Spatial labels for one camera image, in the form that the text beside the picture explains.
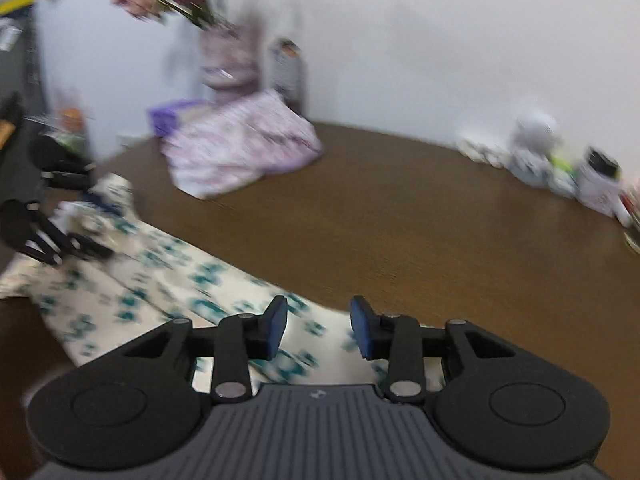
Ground cream green floral dress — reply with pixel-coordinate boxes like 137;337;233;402
1;174;387;386

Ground grey metal shelf unit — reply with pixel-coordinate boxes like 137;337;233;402
1;0;47;114

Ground purple tissue pack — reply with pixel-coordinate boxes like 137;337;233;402
146;100;213;139

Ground pink floral garment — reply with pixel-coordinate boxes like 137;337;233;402
163;90;323;200

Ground pink purple vase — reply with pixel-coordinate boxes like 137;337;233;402
198;25;260;106

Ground white power strip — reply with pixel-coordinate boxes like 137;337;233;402
456;134;511;168

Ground green white small boxes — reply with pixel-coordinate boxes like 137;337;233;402
547;156;577;198

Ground white astronaut figurine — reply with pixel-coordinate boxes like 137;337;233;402
508;110;561;188

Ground plastic drink bottle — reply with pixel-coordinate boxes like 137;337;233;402
270;38;305;113

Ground white tin box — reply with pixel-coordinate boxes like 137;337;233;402
576;165;620;218

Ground glass cup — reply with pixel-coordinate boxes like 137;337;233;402
624;211;640;255

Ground black charger block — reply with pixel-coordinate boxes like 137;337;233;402
586;146;620;180

